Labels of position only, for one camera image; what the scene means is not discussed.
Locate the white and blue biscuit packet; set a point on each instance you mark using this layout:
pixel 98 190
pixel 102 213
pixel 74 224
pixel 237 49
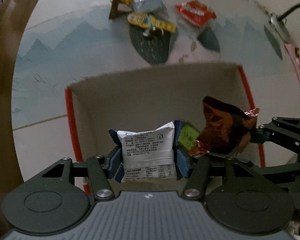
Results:
pixel 147 155

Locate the grey blue snack packet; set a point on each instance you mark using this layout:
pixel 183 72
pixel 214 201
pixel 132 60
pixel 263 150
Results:
pixel 148 6

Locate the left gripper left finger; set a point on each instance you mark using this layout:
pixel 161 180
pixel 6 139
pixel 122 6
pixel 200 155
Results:
pixel 100 170

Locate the red Korean chip bag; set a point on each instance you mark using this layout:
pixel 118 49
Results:
pixel 195 12

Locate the green wafer snack packet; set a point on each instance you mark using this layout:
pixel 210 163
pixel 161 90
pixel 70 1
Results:
pixel 187 137

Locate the small black foil candy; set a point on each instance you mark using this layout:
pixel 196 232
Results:
pixel 153 32

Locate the grey desk lamp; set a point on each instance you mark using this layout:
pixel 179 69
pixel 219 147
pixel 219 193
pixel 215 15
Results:
pixel 277 22

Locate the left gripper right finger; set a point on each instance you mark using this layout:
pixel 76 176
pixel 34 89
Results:
pixel 195 169

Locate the dark red foil snack bag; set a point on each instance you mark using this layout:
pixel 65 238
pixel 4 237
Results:
pixel 227 130

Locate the cardboard box with red tape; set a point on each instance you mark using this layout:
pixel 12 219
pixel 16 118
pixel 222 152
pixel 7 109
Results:
pixel 144 99

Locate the yellow minion snack packet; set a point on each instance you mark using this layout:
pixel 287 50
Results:
pixel 148 21

